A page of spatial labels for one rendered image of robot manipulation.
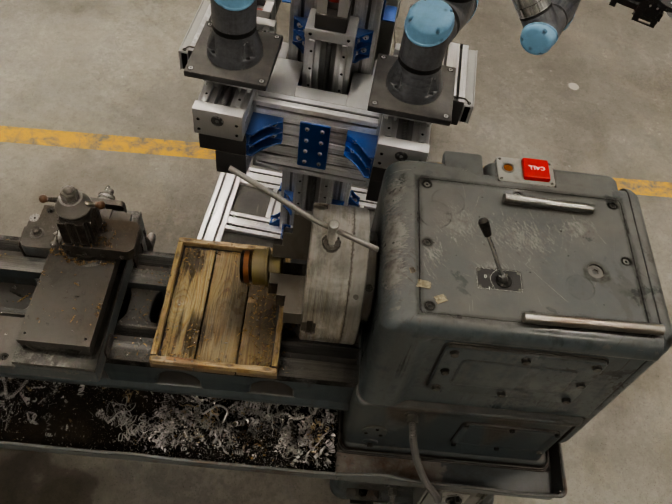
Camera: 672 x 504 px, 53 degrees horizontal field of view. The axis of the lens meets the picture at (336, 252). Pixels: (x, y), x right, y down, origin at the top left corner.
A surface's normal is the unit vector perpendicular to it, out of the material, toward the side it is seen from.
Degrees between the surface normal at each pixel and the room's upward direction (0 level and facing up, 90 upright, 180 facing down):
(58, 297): 0
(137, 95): 0
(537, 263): 0
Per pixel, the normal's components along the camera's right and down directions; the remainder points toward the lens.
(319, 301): 0.00, 0.36
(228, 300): 0.10, -0.58
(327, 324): -0.04, 0.68
